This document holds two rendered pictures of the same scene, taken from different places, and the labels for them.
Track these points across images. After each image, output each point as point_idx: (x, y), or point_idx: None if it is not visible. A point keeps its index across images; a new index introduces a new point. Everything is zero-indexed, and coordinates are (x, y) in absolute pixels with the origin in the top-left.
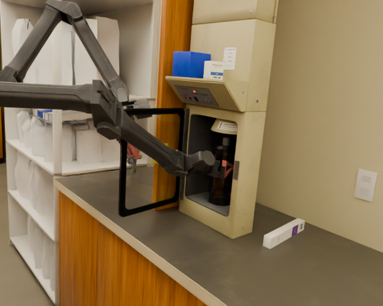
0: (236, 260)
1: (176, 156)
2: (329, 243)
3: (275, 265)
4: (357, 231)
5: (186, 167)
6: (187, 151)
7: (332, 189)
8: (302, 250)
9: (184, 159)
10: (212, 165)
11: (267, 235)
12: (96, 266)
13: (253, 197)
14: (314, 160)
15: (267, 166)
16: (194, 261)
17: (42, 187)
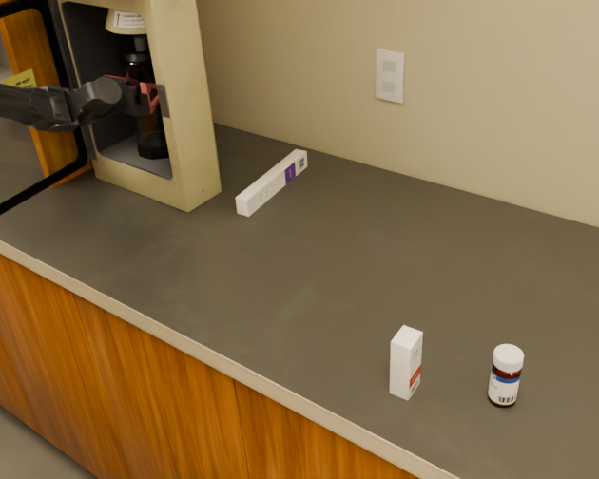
0: (192, 250)
1: (48, 101)
2: (344, 182)
3: (254, 243)
4: (389, 151)
5: (74, 113)
6: (76, 73)
7: (344, 89)
8: (299, 206)
9: (67, 100)
10: (124, 95)
11: (240, 197)
12: None
13: (208, 137)
14: (309, 42)
15: (238, 60)
16: (124, 269)
17: None
